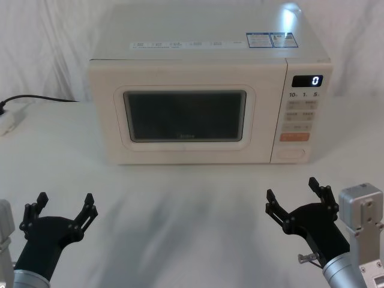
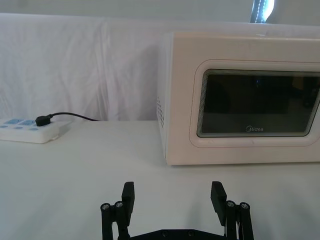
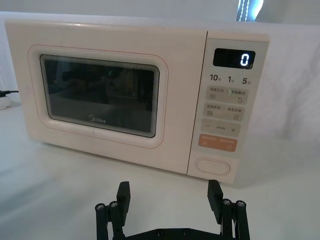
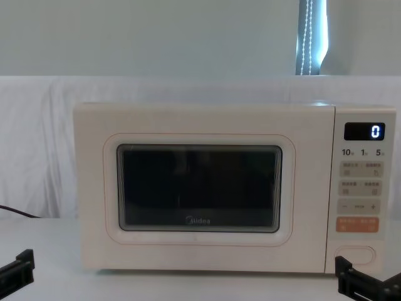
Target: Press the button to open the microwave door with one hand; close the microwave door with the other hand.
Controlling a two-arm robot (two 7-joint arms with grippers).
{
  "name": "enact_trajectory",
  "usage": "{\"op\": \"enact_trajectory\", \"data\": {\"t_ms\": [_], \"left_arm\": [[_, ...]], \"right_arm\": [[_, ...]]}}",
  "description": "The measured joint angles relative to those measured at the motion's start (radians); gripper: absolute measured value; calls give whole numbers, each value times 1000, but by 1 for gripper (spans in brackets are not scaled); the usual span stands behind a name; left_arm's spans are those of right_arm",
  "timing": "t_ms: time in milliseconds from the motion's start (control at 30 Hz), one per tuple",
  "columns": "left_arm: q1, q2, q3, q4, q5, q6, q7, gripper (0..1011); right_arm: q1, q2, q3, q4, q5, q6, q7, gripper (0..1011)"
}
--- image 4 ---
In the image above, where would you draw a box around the cream microwave oven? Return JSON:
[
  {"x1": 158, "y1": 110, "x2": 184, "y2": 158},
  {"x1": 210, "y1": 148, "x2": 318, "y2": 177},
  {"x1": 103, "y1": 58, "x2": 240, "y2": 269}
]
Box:
[{"x1": 72, "y1": 102, "x2": 397, "y2": 278}]

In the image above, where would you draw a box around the white curtain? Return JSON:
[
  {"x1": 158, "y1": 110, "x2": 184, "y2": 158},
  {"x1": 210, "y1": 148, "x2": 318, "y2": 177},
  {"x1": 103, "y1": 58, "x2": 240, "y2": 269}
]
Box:
[
  {"x1": 318, "y1": 0, "x2": 401, "y2": 77},
  {"x1": 0, "y1": 0, "x2": 301, "y2": 77}
]

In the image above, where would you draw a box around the dark power cable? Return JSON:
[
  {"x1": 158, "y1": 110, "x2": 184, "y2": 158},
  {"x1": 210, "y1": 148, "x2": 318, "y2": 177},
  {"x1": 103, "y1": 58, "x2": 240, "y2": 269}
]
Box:
[{"x1": 0, "y1": 204, "x2": 42, "y2": 219}]

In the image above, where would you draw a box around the white bead chain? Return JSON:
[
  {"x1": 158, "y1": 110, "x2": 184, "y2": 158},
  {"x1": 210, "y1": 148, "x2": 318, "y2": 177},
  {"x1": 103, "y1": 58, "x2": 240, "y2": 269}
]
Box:
[{"x1": 299, "y1": 0, "x2": 315, "y2": 76}]

